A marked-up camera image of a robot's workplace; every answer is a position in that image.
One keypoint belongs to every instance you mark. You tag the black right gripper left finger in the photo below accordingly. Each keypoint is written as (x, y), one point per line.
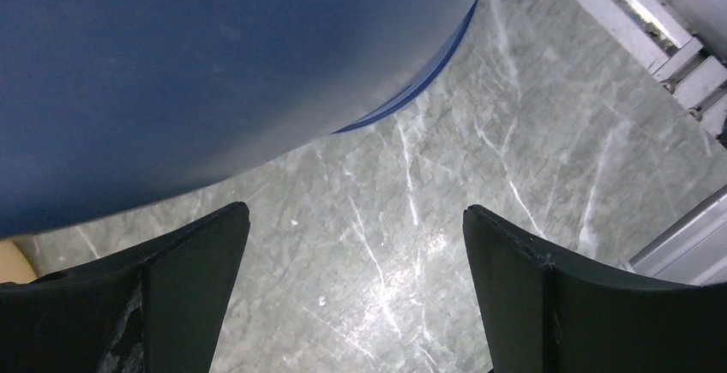
(157, 306)

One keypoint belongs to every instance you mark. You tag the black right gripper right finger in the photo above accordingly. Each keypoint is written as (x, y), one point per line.
(549, 309)

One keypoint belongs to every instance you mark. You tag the cream cartoon bucket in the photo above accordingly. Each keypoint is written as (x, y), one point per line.
(15, 267)

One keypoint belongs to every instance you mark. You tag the blue bucket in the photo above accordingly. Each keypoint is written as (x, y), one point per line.
(109, 105)

